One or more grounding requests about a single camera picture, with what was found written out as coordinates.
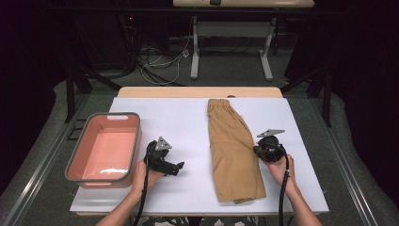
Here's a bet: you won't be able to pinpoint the desk with white legs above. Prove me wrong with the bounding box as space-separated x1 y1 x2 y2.
172 0 315 82

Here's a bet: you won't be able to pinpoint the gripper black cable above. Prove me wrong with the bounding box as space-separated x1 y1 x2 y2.
133 140 158 226
266 142 291 226

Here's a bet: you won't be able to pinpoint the tangle of floor cables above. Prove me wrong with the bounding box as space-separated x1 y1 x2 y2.
121 18 192 88

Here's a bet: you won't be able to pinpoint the person's patterned clothing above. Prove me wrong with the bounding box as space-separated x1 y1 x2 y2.
135 216 262 226

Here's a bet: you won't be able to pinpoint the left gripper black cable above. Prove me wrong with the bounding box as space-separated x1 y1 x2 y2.
133 140 158 226

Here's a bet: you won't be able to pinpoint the pink basin with grey rim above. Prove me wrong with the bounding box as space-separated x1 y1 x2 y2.
64 111 143 189

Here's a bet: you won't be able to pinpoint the person's right hand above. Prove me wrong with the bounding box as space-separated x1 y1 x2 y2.
262 153 297 193

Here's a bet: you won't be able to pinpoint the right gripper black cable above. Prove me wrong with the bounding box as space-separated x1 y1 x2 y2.
266 142 291 226

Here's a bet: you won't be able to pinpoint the person's left hand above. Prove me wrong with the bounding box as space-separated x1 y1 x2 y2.
131 159 166 196

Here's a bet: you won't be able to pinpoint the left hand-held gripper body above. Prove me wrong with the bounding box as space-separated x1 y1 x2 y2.
146 136 177 176

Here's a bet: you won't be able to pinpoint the black metal stand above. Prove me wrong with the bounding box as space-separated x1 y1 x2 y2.
279 67 333 128
64 62 121 124

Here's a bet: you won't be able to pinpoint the metal floor rail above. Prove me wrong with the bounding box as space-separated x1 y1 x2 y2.
1 93 90 226
309 97 377 226

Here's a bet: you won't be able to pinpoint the tan pants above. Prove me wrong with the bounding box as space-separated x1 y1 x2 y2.
207 98 267 205

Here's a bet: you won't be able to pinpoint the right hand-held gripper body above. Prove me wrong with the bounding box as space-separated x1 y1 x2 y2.
253 128 287 164

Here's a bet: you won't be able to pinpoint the black equipment with red light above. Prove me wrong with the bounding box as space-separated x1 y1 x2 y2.
73 13 139 72

